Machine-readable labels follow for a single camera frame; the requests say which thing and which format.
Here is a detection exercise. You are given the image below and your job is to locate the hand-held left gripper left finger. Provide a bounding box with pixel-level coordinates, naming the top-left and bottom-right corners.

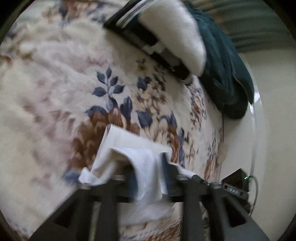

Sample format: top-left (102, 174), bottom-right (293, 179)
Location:
top-left (29, 162), bottom-right (139, 241)

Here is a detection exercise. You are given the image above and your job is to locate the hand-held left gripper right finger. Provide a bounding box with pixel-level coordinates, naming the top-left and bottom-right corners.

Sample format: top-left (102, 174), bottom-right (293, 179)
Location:
top-left (161, 153), bottom-right (270, 241)

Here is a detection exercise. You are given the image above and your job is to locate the white t-shirt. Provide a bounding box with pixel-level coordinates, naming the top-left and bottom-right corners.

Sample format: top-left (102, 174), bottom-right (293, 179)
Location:
top-left (79, 124), bottom-right (201, 226)

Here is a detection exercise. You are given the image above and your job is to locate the dark teal garment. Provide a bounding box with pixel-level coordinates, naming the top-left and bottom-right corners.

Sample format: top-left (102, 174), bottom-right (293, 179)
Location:
top-left (185, 1), bottom-right (255, 120)

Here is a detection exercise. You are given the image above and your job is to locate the floral bed blanket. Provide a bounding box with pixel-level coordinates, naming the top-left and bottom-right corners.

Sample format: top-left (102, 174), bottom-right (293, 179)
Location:
top-left (0, 0), bottom-right (226, 241)

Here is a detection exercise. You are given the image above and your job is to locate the dark striped folded garment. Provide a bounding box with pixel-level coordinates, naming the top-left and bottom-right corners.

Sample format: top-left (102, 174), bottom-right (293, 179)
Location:
top-left (103, 0), bottom-right (192, 84)

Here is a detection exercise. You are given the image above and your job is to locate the white folded garment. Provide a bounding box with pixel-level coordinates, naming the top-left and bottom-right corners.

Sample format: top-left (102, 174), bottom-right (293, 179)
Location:
top-left (139, 0), bottom-right (207, 77)

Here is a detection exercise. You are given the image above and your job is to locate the teal curtain with yellow band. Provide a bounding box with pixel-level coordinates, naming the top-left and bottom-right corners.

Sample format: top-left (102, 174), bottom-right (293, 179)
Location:
top-left (196, 0), bottom-right (289, 52)

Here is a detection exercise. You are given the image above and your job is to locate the grey cable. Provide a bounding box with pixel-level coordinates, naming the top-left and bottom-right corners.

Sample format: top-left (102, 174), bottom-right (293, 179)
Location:
top-left (248, 176), bottom-right (258, 210)

